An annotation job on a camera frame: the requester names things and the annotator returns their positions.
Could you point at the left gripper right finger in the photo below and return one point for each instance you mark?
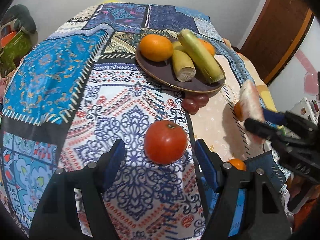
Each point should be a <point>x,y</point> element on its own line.
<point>248,203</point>

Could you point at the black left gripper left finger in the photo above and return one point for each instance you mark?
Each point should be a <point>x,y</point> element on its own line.
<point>56,216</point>

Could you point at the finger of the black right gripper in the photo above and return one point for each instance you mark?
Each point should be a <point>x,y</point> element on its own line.
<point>277,118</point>
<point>264,131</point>

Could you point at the small orange mandarin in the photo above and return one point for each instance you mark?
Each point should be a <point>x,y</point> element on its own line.
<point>238,111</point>

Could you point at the small orange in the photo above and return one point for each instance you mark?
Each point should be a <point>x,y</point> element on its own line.
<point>238,164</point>

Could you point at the dark red grape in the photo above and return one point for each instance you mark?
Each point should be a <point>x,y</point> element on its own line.
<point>200,99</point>
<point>190,106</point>

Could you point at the red tomato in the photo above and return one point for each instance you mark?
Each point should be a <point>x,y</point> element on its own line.
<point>165,142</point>

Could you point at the short yellow sugarcane piece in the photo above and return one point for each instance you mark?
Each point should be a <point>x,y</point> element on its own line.
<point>183,66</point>

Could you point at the colourful yellow fleece blanket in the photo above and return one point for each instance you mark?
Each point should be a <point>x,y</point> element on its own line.
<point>260,89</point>

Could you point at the large orange on plate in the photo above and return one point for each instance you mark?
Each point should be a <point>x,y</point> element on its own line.
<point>208,46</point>

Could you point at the dark purple round plate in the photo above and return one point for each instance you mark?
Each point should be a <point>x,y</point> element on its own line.
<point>163,72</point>

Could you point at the brown wooden door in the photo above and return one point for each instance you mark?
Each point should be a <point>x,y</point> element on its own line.
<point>276,35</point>

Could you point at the patchwork blue patterned bedspread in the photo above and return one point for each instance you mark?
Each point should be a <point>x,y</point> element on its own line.
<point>81,89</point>

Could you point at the green and red clutter pile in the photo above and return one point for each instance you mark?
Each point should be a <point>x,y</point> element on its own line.
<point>15,44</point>

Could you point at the dark green plush cushion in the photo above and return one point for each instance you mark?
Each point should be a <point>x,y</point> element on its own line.
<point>17,18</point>

